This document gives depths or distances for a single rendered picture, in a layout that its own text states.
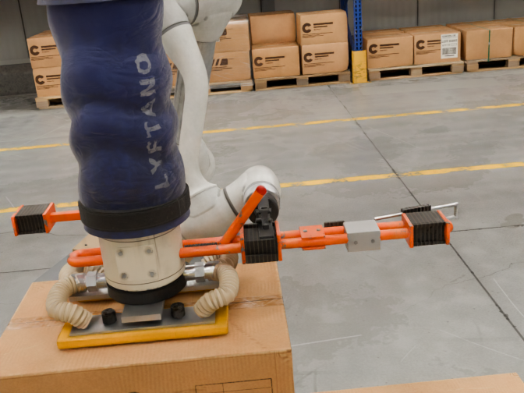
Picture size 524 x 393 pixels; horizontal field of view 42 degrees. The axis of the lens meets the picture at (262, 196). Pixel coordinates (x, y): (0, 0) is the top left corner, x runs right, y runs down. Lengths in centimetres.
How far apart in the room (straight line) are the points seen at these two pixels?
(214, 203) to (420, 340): 163
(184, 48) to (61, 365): 85
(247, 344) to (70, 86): 59
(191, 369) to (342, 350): 175
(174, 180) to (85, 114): 21
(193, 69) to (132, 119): 54
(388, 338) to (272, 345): 182
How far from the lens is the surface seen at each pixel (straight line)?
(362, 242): 143
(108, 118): 126
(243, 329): 140
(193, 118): 176
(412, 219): 146
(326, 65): 865
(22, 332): 154
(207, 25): 193
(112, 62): 125
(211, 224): 171
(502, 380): 196
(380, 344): 308
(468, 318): 330
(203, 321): 138
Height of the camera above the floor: 166
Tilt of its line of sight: 20 degrees down
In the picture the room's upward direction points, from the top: 5 degrees counter-clockwise
